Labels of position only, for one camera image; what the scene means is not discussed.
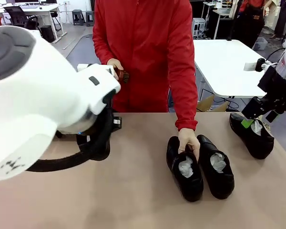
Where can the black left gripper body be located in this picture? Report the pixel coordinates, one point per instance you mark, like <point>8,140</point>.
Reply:
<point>116,122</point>

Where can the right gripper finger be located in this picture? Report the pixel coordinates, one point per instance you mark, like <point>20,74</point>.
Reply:
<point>272,117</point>
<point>253,108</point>

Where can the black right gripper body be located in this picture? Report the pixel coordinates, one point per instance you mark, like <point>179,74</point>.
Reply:
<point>276,88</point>

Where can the black leather monk shoe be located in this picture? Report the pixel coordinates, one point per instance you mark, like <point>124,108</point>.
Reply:
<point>259,148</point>
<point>190,188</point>
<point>219,186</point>

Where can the brown shoe brush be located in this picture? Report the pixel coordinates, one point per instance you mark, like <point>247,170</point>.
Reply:
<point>124,76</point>

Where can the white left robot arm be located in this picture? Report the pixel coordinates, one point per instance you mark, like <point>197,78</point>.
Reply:
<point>38,95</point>

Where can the person's left forearm red sleeve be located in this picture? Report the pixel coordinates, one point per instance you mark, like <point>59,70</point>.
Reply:
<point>186,107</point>

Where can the person's right forearm red sleeve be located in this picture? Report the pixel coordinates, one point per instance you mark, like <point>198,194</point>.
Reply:
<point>100,56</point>

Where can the person's right hand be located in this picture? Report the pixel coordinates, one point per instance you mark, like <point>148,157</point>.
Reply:
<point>115,64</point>

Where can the person's left hand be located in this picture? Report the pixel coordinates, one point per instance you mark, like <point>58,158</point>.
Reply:
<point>188,138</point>

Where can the white tissue paper stuffing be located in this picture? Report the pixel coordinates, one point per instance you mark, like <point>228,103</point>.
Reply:
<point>257,127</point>
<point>218,163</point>
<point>186,168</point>

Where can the grey storage bin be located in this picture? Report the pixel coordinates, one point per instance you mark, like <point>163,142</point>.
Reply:
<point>259,44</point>

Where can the white folding table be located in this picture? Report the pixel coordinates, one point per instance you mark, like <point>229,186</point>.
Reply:
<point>224,66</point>

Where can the person in dark trousers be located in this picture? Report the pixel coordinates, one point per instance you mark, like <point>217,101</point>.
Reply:
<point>282,16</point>

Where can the person in black apron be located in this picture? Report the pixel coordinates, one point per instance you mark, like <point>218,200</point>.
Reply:
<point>252,19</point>

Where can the person in red jacket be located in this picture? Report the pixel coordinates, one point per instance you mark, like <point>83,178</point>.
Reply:
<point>145,47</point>

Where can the white computer case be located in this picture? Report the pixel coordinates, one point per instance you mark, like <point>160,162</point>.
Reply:
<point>199,27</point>

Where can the grey plastic stool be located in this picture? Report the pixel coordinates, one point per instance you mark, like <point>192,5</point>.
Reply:
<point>90,17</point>
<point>77,16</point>

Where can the black computer tower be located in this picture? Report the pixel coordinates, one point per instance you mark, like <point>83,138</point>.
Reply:
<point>47,33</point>

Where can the white office desk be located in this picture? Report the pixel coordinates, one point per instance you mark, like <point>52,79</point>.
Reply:
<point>45,8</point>

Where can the black mesh office chair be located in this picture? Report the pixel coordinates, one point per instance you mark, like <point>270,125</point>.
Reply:
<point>16,15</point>

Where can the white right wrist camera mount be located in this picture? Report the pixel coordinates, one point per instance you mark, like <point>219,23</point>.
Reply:
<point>250,66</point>

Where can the white desk with black frame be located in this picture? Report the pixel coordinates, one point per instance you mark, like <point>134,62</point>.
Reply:
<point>222,12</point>

